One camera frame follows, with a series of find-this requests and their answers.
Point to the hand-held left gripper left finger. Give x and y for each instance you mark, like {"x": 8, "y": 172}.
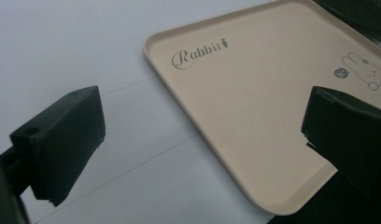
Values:
{"x": 62, "y": 140}

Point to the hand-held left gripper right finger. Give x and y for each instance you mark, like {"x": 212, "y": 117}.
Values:
{"x": 350, "y": 137}

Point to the beige plastic tray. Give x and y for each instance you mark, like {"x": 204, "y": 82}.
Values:
{"x": 251, "y": 115}

